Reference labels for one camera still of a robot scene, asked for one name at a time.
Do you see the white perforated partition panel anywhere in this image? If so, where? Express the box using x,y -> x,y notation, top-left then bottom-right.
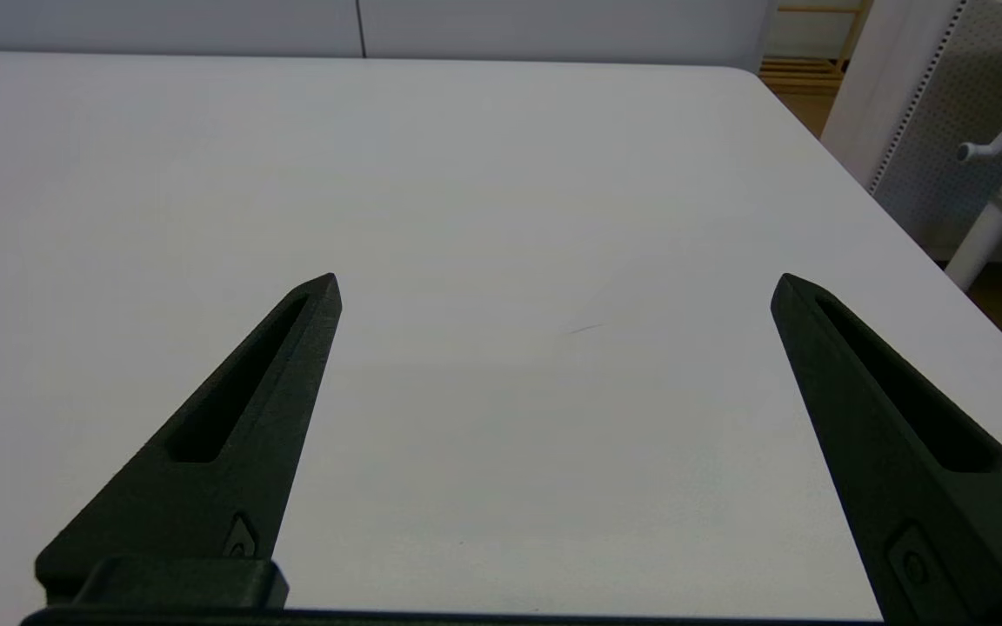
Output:
819,0 -> 1002,266

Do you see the wooden slatted rack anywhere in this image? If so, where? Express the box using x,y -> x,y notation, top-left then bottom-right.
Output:
758,0 -> 872,97

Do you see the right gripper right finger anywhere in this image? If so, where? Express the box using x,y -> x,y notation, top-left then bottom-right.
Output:
770,272 -> 1002,626

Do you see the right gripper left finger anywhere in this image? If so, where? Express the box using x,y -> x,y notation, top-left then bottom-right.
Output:
34,272 -> 344,608

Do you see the white table crank handle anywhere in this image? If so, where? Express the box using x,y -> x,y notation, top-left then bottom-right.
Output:
956,111 -> 1002,164

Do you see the white side table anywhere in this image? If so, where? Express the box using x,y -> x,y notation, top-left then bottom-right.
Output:
943,104 -> 1002,293

